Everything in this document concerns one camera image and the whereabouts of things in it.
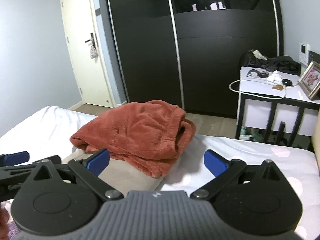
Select rust red fleece garment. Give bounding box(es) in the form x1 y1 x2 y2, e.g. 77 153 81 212
70 100 196 178

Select person left hand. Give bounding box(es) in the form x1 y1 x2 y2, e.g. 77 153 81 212
0 204 10 240

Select beige storage bag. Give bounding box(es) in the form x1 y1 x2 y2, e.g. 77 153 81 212
61 148 181 193

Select polka dot bed sheet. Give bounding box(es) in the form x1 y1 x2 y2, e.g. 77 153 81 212
0 105 320 240

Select white black side table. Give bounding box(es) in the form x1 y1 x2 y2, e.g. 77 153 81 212
235 67 319 147

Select cream room door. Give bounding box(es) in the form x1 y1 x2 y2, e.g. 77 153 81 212
60 0 114 108

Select black headphones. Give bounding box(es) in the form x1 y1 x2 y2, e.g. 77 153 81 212
246 69 269 79

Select white crumpled tissue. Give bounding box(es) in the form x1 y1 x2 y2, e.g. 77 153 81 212
267 70 283 85

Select small round black object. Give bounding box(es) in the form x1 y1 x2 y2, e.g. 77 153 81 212
282 79 293 87

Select black clothing pile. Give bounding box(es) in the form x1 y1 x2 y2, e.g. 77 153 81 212
238 49 301 76

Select black sliding wardrobe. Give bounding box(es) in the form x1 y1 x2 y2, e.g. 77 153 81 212
107 0 283 118

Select white cable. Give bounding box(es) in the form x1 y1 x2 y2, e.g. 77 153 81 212
228 76 301 100

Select silver picture frame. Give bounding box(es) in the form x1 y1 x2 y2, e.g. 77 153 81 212
298 61 320 100

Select white wall intercom panel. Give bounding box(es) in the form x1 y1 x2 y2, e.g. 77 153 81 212
299 43 310 66

